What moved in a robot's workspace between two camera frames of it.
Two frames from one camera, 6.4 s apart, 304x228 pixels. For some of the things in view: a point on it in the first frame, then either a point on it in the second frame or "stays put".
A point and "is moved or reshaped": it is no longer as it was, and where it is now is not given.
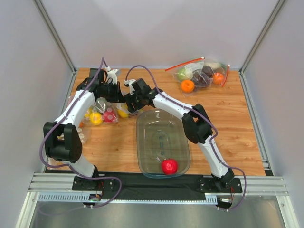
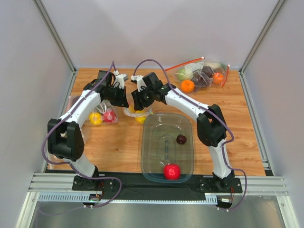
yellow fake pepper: x=96 y=118 stays put
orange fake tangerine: x=187 y=86 stays put
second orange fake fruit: x=218 y=78 stays put
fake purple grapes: x=203 y=78 stays put
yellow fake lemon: x=122 y=113 → x=140 y=116
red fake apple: x=169 y=166 is moved or reshaped
